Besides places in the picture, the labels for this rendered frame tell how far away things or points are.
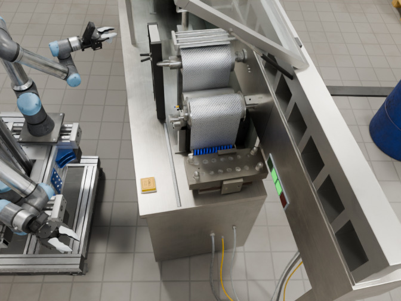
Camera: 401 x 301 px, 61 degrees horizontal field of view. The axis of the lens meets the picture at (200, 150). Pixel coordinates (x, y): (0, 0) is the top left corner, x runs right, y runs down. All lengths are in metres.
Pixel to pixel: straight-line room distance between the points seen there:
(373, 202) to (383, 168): 2.35
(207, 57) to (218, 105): 0.24
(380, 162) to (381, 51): 1.56
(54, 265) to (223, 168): 1.31
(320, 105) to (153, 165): 0.99
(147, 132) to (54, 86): 1.85
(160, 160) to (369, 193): 1.14
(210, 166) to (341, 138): 0.77
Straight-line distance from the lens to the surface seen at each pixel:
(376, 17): 5.05
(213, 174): 1.67
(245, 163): 1.73
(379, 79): 4.15
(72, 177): 2.72
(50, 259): 2.49
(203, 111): 1.55
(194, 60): 1.65
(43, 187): 1.60
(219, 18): 1.04
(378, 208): 1.04
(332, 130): 1.13
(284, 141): 1.39
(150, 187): 1.76
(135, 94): 2.18
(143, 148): 1.92
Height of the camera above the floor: 2.47
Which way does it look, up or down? 56 degrees down
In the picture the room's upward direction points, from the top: 5 degrees clockwise
